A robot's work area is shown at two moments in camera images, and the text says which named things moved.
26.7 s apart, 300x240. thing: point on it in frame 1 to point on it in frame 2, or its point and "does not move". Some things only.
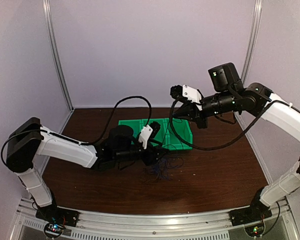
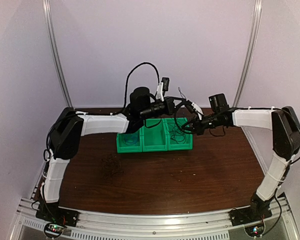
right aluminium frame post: [256, 21] does not move
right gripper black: [189, 111] to [197, 128]
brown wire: [152, 179] to [111, 167]
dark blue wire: [161, 167] to [178, 135]
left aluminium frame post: [47, 8] does not move
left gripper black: [151, 155] to [170, 108]
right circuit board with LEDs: [255, 230] does not move
